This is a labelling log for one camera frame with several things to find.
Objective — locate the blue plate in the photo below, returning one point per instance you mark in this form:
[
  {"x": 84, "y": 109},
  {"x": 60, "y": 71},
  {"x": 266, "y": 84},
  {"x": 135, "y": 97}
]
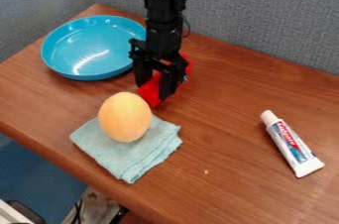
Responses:
[{"x": 87, "y": 49}]

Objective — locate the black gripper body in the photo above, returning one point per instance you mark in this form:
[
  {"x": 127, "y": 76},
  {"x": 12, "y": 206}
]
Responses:
[{"x": 159, "y": 50}]

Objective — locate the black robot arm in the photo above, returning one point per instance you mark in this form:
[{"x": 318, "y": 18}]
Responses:
[{"x": 165, "y": 11}]

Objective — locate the red rectangular block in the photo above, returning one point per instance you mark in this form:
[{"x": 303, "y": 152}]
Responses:
[{"x": 149, "y": 90}]

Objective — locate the grey object under table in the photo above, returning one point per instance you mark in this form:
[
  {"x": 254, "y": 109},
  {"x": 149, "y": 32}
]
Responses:
[{"x": 99, "y": 208}]

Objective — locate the light blue folded cloth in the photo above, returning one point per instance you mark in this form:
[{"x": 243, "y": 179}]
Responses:
[{"x": 129, "y": 160}]

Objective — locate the orange egg-shaped object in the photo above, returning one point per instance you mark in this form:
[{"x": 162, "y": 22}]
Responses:
[{"x": 125, "y": 117}]

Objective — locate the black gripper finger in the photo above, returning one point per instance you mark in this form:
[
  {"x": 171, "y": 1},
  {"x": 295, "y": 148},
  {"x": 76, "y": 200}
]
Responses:
[
  {"x": 167, "y": 84},
  {"x": 143, "y": 72}
]

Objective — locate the white toothpaste tube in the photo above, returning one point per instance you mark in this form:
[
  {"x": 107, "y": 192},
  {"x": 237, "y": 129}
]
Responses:
[{"x": 298, "y": 155}]

